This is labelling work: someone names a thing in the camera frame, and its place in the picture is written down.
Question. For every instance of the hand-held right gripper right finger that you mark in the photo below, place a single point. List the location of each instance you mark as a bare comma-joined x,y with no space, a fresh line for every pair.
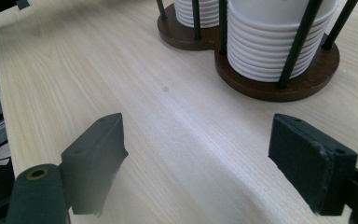
310,161

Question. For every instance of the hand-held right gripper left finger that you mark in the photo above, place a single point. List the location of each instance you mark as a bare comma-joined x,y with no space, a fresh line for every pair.
94,161

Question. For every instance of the dark wooden cup holder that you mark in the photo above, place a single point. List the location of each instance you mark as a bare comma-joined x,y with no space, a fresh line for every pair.
261,88

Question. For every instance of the stack of white paper cups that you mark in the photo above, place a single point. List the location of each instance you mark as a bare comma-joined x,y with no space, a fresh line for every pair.
185,15
258,46

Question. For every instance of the grey tape strip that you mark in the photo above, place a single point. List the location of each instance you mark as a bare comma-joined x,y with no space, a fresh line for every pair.
22,3

